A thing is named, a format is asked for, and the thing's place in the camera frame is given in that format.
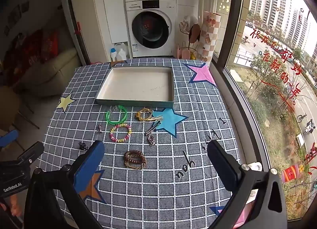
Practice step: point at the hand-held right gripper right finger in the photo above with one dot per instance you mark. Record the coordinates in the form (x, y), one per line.
(221, 167)

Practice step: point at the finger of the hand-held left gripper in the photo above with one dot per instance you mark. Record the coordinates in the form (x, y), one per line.
(8, 138)

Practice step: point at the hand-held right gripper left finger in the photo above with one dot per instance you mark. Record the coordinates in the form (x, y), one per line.
(89, 167)

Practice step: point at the black hair claw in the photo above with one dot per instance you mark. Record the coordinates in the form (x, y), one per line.
(83, 146)

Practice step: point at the small silver charm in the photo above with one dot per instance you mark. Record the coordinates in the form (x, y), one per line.
(100, 128)

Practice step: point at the shallow white box tray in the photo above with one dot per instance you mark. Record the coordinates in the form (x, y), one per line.
(138, 88)

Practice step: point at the person's left hand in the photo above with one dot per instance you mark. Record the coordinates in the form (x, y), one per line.
(15, 206)

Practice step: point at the white fluffy cloth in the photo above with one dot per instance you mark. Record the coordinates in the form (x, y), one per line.
(255, 166)

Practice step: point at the wooden chair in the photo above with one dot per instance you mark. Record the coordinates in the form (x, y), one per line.
(10, 105)

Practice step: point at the grey checkered star tablecloth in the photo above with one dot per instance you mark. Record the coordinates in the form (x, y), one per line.
(163, 184)

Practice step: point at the black hair clip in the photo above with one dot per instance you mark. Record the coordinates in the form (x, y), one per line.
(151, 130)

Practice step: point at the beige bunny hair clip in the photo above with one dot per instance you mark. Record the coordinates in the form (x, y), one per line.
(158, 119)

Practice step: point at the cream sofa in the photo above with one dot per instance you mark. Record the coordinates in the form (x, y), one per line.
(57, 68)

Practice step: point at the red cushions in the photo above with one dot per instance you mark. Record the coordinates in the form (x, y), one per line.
(32, 50)

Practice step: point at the blue cap detergent bottle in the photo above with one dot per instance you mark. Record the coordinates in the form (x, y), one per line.
(113, 54)

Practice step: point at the white detergent jug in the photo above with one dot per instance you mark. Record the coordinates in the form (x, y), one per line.
(121, 53)

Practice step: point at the checkered rolled mat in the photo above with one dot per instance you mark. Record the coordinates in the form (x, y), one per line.
(209, 36)

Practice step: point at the white washing machine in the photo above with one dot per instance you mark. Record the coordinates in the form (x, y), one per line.
(151, 31)

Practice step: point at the white cabinet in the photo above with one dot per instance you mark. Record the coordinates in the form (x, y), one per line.
(111, 6)

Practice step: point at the wall picture frames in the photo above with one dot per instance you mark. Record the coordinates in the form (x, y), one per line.
(14, 15)

